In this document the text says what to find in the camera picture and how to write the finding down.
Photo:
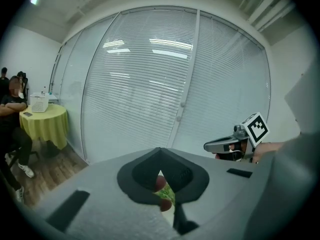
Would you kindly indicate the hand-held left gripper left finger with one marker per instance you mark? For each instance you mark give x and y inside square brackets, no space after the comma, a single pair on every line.
[105,184]

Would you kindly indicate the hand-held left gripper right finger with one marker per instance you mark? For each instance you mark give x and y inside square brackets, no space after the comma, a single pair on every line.
[225,186]

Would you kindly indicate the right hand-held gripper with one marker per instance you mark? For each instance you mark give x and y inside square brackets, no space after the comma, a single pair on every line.
[252,131]

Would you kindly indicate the pink flowers bunch green stems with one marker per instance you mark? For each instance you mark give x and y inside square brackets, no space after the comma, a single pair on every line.
[166,193]

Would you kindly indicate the person's right forearm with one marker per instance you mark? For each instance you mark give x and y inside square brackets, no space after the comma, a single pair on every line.
[267,149]

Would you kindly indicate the white blind knob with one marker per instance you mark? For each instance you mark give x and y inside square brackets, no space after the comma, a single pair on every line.
[178,118]
[182,104]

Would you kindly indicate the white window blind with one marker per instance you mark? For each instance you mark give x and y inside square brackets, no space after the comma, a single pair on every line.
[225,89]
[75,84]
[140,84]

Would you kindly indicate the round table yellow-green tablecloth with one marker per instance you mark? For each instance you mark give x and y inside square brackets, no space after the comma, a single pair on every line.
[46,126]

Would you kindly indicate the white desk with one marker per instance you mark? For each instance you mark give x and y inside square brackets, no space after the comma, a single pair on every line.
[53,98]

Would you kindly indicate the dark smartphone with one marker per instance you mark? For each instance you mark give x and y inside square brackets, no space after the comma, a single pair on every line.
[27,114]

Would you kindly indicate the white perforated plastic basket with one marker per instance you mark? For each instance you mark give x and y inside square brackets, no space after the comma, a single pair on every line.
[39,102]

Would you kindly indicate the white ceiling pipes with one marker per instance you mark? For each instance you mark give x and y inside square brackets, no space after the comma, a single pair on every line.
[270,6]

